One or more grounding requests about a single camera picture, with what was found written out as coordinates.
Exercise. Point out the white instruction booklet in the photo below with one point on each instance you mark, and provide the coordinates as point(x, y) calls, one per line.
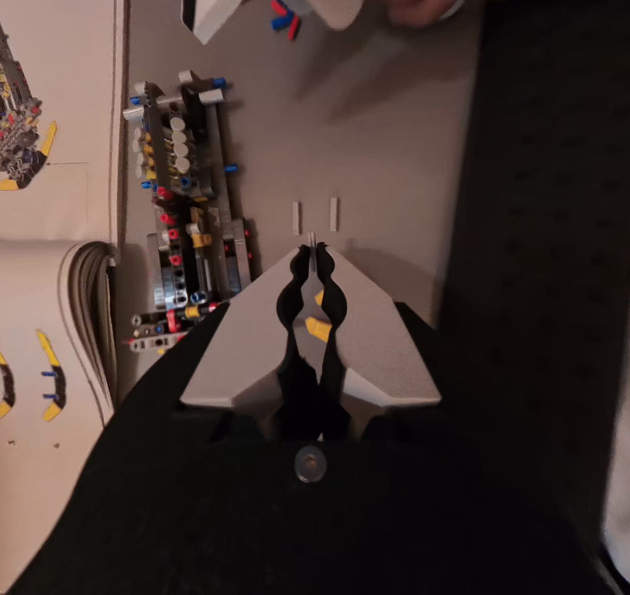
point(49, 285)

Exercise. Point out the pile of small lego pins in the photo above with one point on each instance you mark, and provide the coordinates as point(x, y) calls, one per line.
point(279, 22)

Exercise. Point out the grey lego axle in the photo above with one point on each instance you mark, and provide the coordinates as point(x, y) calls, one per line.
point(334, 214)
point(296, 218)
point(312, 243)

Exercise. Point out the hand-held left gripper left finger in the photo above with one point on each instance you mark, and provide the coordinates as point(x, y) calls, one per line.
point(236, 354)

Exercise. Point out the lego car chassis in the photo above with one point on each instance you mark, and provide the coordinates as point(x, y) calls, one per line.
point(216, 201)

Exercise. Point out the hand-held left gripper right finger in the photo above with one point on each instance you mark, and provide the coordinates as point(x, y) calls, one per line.
point(384, 354)

